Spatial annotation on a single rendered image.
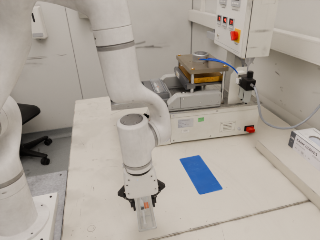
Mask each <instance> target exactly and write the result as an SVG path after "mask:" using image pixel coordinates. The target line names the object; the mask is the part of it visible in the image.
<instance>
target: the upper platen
mask: <svg viewBox="0 0 320 240"><path fill-rule="evenodd" d="M179 69H180V70H181V71H182V73H183V74H184V75H185V76H186V77H187V79H188V80H189V83H190V80H191V74H189V73H188V72H187V71H186V69H185V68H184V67H183V66H179ZM221 82H222V74H221V73H220V72H212V73H201V74H194V83H195V84H196V85H195V86H204V85H214V84H221Z"/></svg>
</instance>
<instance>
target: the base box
mask: <svg viewBox="0 0 320 240"><path fill-rule="evenodd" d="M258 118H259V112H258V105H252V106H243V107H235V108H225V109H217V110H204V111H196V112H186V113H178V114H170V121H171V128H172V134H171V138H170V139H169V140H168V141H167V142H165V143H163V144H161V145H168V144H171V143H174V142H181V141H189V140H200V139H208V138H215V137H223V136H231V135H239V134H246V133H254V132H256V129H257V124H258ZM159 146H160V145H159Z"/></svg>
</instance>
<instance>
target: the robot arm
mask: <svg viewBox="0 0 320 240"><path fill-rule="evenodd" d="M37 1H43V2H48V3H53V4H57V5H61V6H63V7H66V8H69V9H72V10H75V11H78V12H80V13H82V14H85V15H86V16H87V17H88V18H89V20H90V24H91V28H92V32H93V36H94V40H95V44H96V49H97V53H98V57H99V60H100V65H101V69H102V74H103V77H104V81H105V86H106V89H107V93H108V96H109V98H110V99H111V100H112V101H113V102H115V103H143V104H145V105H146V106H147V107H148V109H149V111H150V121H148V119H147V117H146V116H144V115H143V114H139V113H130V114H126V115H124V116H122V117H120V118H119V119H118V120H117V123H116V125H117V130H118V136H119V141H120V148H121V153H122V159H123V163H122V168H124V173H123V177H124V185H123V186H122V187H121V189H120V190H119V191H118V196H120V197H123V198H124V199H126V200H128V201H129V202H130V205H131V208H132V207H133V209H134V211H135V210H136V207H135V200H134V198H140V197H145V196H150V195H151V200H152V205H153V207H155V203H157V202H156V198H157V195H158V194H159V193H160V192H161V190H163V189H164V188H165V183H163V182H162V181H160V180H158V179H157V176H156V171H155V169H154V166H153V164H152V157H151V151H152V150H153V148H155V147H157V146H159V145H161V144H163V143H165V142H167V141H168V140H169V139H170V138H171V134H172V128H171V121H170V114H169V110H168V107H167V105H166V103H165V102H164V100H163V99H162V98H161V97H160V96H159V95H157V94H156V93H155V92H153V91H151V90H149V89H148V88H146V87H145V86H144V85H143V84H142V83H141V80H140V73H139V67H138V60H137V54H136V48H135V42H134V37H133V31H132V25H131V19H130V12H129V7H128V1H127V0H0V240H31V239H33V238H34V237H35V236H37V235H38V234H39V233H40V232H41V231H42V230H43V229H44V227H45V226H46V224H47V223H48V220H49V217H50V212H49V209H48V207H47V205H46V204H44V203H43V202H40V201H35V200H33V198H32V195H31V192H30V189H29V185H28V182H27V179H26V176H25V173H24V170H23V167H22V163H21V161H20V156H19V151H20V141H21V132H22V117H21V112H20V109H19V107H18V105H17V103H16V101H15V100H14V99H13V98H12V97H11V96H10V93H11V92H12V90H13V88H14V87H15V85H16V83H17V81H18V79H19V77H20V75H21V72H22V70H23V68H24V65H25V63H26V60H27V58H28V55H29V52H30V49H31V45H32V31H31V15H32V10H33V8H34V5H35V4H36V2H37ZM124 192H125V193H124Z"/></svg>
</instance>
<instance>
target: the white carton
mask: <svg viewBox="0 0 320 240"><path fill-rule="evenodd" d="M288 145H289V146H290V147H291V148H292V149H294V150H295V151H296V152H297V153H298V154H300V156H302V157H303V158H304V159H305V160H306V161H308V162H309V163H310V164H311V165H312V166H314V167H315V168H316V169H317V170H319V171H320V131H319V130H318V129H316V128H309V129H303V130H295V131H291V135H290V140H289V143H288Z"/></svg>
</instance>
